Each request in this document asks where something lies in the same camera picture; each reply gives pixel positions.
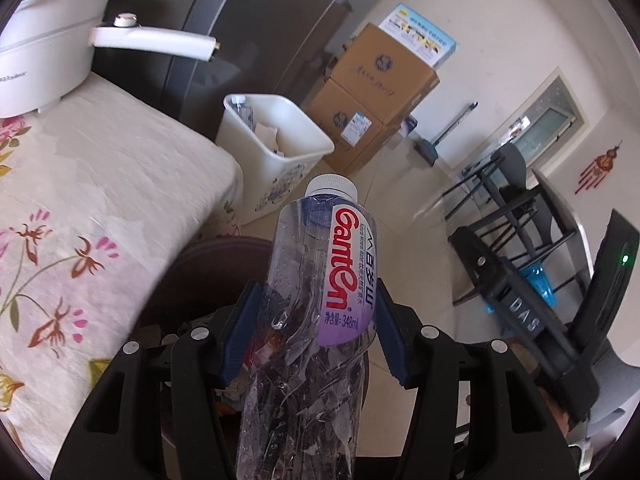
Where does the brown cardboard box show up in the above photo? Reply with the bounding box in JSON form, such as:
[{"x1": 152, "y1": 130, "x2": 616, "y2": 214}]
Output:
[
  {"x1": 327, "y1": 22, "x2": 441, "y2": 126},
  {"x1": 302, "y1": 77, "x2": 402, "y2": 176}
]

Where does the person's right hand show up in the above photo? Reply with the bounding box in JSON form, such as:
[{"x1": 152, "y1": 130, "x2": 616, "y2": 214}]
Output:
[{"x1": 545, "y1": 390, "x2": 577, "y2": 434}]

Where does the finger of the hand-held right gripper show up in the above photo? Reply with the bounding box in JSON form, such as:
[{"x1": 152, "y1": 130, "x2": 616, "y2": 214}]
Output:
[{"x1": 448, "y1": 227, "x2": 511, "y2": 294}]

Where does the blue white leaflet box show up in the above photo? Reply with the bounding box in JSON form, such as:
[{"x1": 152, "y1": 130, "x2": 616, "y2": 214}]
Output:
[{"x1": 377, "y1": 3, "x2": 457, "y2": 67}]

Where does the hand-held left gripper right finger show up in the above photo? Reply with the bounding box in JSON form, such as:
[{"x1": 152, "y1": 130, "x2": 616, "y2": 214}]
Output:
[{"x1": 375, "y1": 280, "x2": 571, "y2": 480}]

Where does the frosted glass window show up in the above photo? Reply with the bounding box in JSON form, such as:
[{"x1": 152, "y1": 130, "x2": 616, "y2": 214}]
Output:
[{"x1": 492, "y1": 67, "x2": 586, "y2": 161}]

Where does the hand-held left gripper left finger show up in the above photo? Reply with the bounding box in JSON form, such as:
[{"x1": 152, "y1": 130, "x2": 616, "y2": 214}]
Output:
[{"x1": 50, "y1": 282, "x2": 263, "y2": 480}]

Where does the small clear bottle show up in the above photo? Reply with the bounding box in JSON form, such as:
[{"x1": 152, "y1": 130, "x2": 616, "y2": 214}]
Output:
[{"x1": 232, "y1": 99, "x2": 256, "y2": 129}]

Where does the black dining chair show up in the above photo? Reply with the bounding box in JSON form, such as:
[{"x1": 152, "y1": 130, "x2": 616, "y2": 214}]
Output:
[
  {"x1": 449, "y1": 194, "x2": 584, "y2": 306},
  {"x1": 442, "y1": 142, "x2": 529, "y2": 221}
]

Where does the blue plastic stool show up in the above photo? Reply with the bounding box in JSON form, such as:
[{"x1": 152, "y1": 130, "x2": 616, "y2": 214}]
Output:
[{"x1": 482, "y1": 264, "x2": 557, "y2": 333}]

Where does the red wall ornament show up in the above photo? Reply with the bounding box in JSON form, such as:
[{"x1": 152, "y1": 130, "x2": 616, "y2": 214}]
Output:
[{"x1": 573, "y1": 142, "x2": 624, "y2": 194}]

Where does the grey dining table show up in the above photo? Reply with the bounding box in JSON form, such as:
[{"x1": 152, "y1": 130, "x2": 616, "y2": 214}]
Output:
[{"x1": 529, "y1": 167, "x2": 594, "y2": 281}]

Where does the white rectangular waste bin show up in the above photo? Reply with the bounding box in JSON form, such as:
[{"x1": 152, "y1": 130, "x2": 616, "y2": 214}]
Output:
[{"x1": 214, "y1": 93, "x2": 335, "y2": 226}]

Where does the dark brown round bin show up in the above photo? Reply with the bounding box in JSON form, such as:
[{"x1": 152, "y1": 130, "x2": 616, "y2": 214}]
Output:
[{"x1": 134, "y1": 237, "x2": 374, "y2": 462}]

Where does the broom with long handle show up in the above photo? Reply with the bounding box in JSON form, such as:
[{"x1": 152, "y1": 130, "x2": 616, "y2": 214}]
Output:
[{"x1": 413, "y1": 101, "x2": 479, "y2": 166}]

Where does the white paper scrap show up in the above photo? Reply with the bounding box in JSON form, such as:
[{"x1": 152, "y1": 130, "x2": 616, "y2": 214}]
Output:
[{"x1": 254, "y1": 122, "x2": 281, "y2": 154}]

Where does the crushed clear plastic bottle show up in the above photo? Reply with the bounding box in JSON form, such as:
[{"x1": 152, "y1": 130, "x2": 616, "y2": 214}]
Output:
[{"x1": 235, "y1": 173, "x2": 379, "y2": 480}]

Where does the grey refrigerator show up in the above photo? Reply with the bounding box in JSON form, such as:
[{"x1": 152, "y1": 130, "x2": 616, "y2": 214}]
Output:
[{"x1": 90, "y1": 0, "x2": 397, "y2": 141}]

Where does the white electric cooking pot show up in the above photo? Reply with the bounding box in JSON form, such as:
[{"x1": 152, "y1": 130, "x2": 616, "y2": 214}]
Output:
[{"x1": 0, "y1": 0, "x2": 224, "y2": 119}]

